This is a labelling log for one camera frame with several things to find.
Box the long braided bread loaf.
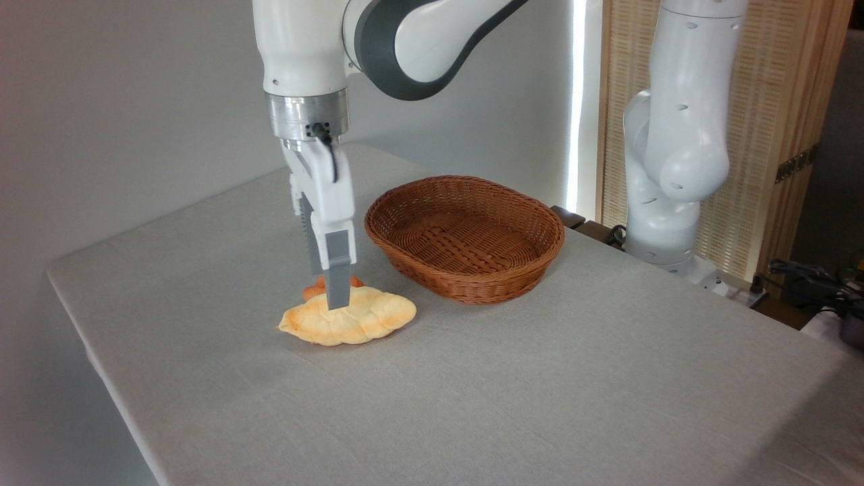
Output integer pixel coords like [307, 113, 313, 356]
[277, 286, 417, 347]

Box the dark wooden furniture corner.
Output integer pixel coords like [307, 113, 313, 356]
[550, 205, 628, 250]

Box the black cable bundle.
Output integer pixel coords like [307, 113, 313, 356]
[766, 256, 864, 318]

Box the grey tablecloth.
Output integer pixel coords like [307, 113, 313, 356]
[46, 145, 864, 486]

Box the brown wicker basket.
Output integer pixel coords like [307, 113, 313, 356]
[364, 175, 566, 306]

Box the wooden slatted screen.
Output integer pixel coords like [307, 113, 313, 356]
[597, 0, 855, 284]

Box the round orange bread roll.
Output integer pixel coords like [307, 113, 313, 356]
[302, 273, 365, 302]

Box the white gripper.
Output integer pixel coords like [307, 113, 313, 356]
[280, 138, 358, 311]

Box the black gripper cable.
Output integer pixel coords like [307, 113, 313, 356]
[313, 124, 339, 184]

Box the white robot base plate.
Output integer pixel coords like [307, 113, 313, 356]
[658, 253, 767, 308]

